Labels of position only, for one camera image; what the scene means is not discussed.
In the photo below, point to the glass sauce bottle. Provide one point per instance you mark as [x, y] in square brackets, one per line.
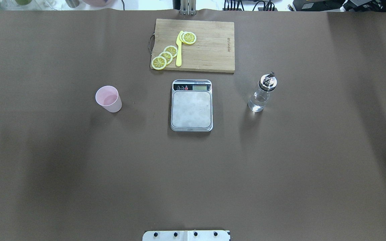
[261, 95]

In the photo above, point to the pink plastic cup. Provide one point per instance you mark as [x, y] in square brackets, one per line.
[108, 97]

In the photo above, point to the digital kitchen scale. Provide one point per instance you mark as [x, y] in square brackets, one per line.
[191, 105]

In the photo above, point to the yellow plastic knife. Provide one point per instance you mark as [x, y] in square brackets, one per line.
[179, 55]

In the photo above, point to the lemon slice in row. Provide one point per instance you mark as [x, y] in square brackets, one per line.
[167, 56]
[171, 49]

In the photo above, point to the top lemon slice of pair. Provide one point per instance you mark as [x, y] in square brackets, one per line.
[189, 38]

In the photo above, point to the lemon slice of pair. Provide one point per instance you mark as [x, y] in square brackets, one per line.
[189, 38]
[180, 36]

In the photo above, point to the lower lemon slice of pair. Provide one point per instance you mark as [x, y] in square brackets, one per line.
[180, 36]

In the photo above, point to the brown table mat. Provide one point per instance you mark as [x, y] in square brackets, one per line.
[310, 166]

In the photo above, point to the lemon slice near handle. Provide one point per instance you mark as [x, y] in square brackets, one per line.
[158, 63]

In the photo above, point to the aluminium frame post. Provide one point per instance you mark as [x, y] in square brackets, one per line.
[188, 7]

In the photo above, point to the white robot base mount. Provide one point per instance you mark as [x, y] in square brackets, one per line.
[187, 235]

